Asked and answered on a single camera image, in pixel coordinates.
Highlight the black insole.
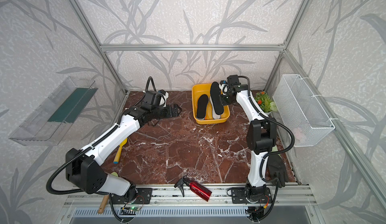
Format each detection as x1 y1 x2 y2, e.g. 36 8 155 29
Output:
197 94 209 120
210 82 224 115

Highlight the grey felt insole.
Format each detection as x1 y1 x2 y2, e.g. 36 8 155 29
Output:
210 99 221 120

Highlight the yellow insole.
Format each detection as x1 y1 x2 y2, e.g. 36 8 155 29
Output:
205 103 213 121

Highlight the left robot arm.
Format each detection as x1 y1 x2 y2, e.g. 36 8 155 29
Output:
46 90 182 201

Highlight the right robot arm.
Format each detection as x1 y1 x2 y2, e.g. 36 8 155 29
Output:
220 75 295 203

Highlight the yellow plastic storage box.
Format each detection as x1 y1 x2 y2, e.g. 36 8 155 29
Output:
192 83 230 125

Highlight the potted plant white pot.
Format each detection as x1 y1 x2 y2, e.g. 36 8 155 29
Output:
255 91 278 113

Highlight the yellow scraper tool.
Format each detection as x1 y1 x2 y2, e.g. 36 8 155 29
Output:
113 138 127 164

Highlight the red spray bottle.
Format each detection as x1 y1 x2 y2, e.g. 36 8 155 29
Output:
174 175 212 202

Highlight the black green work glove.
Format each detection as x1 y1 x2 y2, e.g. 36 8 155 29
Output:
267 149 289 188

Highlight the white wire mesh basket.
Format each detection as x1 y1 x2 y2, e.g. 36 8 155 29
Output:
273 74 335 147

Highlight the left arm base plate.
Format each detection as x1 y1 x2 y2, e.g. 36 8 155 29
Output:
116 188 153 205

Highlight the wooden handle tool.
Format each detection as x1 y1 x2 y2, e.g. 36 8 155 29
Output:
97 195 110 215

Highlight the clear plastic wall shelf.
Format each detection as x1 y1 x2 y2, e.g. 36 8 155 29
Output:
9 76 98 146

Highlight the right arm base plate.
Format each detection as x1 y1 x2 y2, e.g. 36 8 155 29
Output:
227 186 272 205

